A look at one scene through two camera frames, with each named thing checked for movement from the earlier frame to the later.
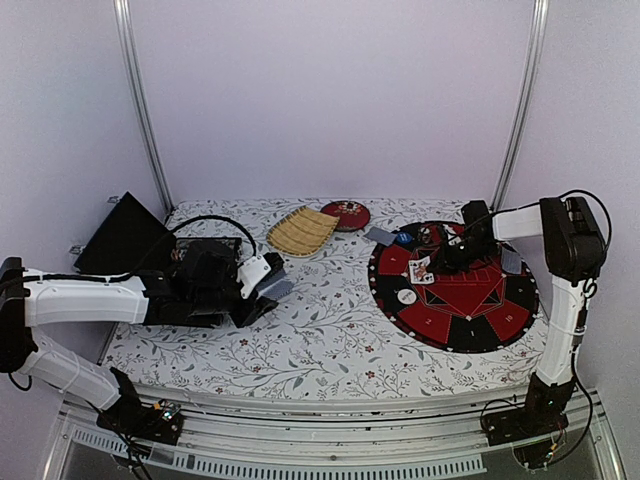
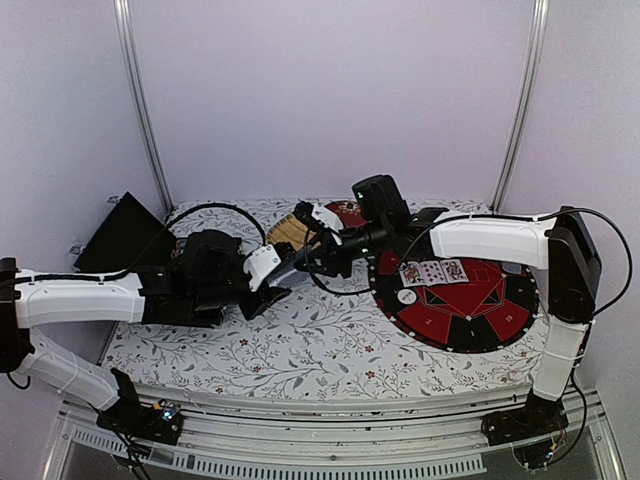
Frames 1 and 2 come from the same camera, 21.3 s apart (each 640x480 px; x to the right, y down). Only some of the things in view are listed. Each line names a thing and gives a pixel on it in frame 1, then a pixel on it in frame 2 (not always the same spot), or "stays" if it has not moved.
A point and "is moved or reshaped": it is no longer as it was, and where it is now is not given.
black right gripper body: [459, 258] → [376, 234]
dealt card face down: [511, 262] stays
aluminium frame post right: [532, 76] stays
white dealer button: [406, 296] stays
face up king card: [418, 271] is moved or reshaped
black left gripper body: [210, 301] stays
